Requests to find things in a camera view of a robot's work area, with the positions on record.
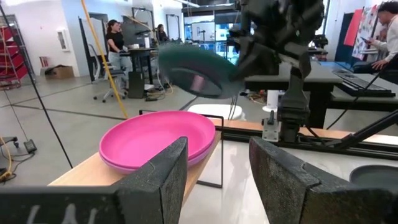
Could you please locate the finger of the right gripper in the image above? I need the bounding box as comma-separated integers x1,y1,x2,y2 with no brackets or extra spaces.
231,30,265,74
241,51,280,82

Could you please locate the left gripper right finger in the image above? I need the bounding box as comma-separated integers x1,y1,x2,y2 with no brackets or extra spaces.
248,136,398,224

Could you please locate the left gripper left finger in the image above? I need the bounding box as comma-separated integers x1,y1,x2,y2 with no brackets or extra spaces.
0,136,189,224

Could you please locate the purple plate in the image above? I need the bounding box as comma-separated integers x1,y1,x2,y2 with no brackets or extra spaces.
99,141,216,175

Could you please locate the pink plate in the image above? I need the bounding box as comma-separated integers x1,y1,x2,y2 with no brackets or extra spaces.
98,110,217,170

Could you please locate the green plate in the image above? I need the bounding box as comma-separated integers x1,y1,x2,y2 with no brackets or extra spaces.
157,43,246,100

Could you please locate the dark grey plate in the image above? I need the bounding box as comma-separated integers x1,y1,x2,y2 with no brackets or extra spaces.
349,164,398,190

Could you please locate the wooden shelf with black legs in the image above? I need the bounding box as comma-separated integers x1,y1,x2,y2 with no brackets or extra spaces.
48,109,225,189

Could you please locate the white cylinder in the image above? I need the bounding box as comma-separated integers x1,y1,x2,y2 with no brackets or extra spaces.
266,89,280,110

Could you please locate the grey desk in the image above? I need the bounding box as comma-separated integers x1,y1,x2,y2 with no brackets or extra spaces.
244,60,398,130

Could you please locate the red poster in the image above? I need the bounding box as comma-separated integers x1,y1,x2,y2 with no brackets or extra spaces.
343,8,364,47

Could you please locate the person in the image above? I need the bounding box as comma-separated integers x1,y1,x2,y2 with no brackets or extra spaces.
105,19,134,91
353,0,398,75
155,24,170,43

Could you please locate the black keyboard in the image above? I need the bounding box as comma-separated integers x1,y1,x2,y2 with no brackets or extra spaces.
331,68,396,98

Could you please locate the black standing desk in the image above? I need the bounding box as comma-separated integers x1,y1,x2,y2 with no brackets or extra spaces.
119,46,156,86

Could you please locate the black computer tower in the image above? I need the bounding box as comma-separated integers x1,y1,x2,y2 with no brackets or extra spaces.
127,70,146,100

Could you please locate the grey office chair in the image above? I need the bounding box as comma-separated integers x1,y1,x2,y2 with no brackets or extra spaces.
88,43,128,103

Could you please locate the black power adapter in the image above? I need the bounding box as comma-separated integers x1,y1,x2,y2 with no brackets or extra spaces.
23,139,38,154

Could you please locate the cardboard box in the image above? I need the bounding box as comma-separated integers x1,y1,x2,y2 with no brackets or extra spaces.
44,64,75,80

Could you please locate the black framed whiteboard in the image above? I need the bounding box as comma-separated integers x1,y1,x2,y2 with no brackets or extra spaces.
77,17,108,83

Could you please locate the red storage rack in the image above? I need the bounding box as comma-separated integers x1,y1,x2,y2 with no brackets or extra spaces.
0,24,35,90

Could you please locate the black aluminium table frame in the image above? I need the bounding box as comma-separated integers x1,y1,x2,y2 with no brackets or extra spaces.
214,110,398,161

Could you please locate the yellow cable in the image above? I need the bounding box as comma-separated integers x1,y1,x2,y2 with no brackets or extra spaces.
80,0,130,120
0,135,15,183

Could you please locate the black cable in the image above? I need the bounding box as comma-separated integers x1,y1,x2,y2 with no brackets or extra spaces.
0,4,74,169

